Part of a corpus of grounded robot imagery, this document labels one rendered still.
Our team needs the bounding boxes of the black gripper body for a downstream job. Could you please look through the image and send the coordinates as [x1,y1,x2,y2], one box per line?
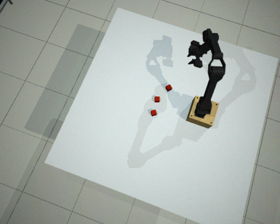
[190,40,207,68]

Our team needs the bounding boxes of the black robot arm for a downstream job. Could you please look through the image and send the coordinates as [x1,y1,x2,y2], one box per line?
[188,28,226,119]

